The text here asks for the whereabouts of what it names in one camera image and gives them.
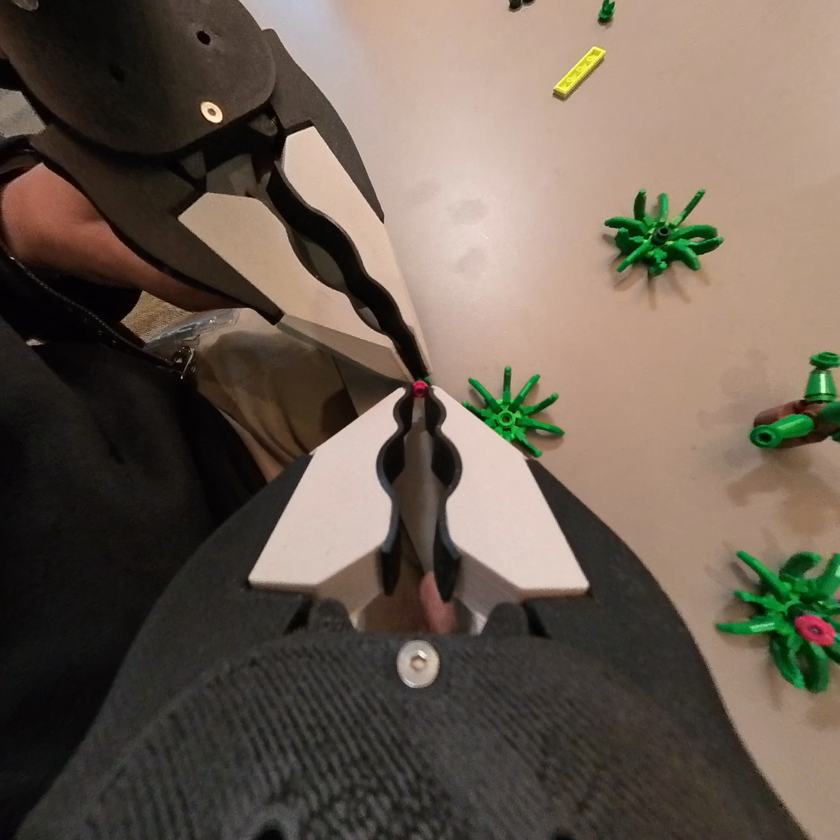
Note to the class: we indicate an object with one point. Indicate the pink toy flower brown base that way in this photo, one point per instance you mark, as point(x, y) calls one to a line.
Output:
point(797, 417)

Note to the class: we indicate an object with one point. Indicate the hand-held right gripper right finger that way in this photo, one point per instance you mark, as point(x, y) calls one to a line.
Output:
point(518, 525)

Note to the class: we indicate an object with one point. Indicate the person's left hand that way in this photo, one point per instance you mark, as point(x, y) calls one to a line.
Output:
point(65, 229)

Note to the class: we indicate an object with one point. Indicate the scattered small toy pieces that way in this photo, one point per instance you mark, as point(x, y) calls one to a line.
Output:
point(607, 10)

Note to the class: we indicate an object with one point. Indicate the green toy plant pink flowers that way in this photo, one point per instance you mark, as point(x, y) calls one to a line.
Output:
point(787, 617)

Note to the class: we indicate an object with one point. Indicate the person's beige trousers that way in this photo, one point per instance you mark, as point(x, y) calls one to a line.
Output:
point(275, 394)

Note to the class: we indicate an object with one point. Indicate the lime flat toy plate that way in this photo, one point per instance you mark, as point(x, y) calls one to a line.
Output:
point(579, 72)

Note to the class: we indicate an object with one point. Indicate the green toy leaf cluster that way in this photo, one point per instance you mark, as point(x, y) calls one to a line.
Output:
point(663, 239)
point(512, 417)

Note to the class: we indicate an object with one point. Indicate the shiny plastic wrapper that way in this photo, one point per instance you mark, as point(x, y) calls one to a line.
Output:
point(190, 326)

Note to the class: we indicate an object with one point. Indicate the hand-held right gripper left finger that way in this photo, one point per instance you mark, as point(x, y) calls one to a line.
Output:
point(315, 525)

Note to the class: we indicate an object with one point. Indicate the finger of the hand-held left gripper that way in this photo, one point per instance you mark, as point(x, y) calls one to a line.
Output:
point(262, 262)
point(341, 197)

